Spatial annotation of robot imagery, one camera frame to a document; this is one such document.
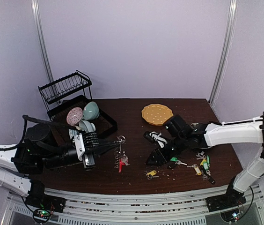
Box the yellow key tag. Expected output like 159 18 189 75
146 170 159 180
187 164 202 176

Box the red handled key ring holder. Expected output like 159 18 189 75
114 135 128 173

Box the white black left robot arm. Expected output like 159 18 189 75
0 115 125 212

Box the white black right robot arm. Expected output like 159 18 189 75
144 112 264 212

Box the green key tag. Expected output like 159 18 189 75
201 156 210 171
170 157 187 165

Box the black key tag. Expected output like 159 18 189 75
167 164 177 170

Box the light blue bowl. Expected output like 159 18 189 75
79 120 96 133

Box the blue patterned bowl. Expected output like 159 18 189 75
68 129 79 141

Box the light blue flower plate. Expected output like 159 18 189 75
190 123 203 129

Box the green ceramic bowl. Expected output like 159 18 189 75
83 101 100 120

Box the pink patterned bowl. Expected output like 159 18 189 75
66 107 83 125

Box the yellow dotted plate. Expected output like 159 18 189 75
141 104 174 126

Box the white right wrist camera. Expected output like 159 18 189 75
144 131 168 148

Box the black wire dish rack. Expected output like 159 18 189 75
38 70 118 139

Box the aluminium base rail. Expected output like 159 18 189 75
2 184 264 225

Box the left aluminium frame post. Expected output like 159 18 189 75
31 0 54 83

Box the aluminium frame post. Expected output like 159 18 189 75
31 0 54 83
208 0 238 107

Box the right aluminium frame post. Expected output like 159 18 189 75
208 0 238 107

